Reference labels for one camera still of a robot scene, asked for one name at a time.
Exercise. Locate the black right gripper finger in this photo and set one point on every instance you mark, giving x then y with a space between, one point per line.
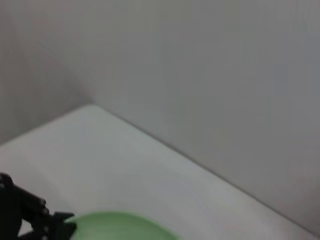
30 212

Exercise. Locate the green plate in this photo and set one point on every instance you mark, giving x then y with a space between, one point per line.
120 227

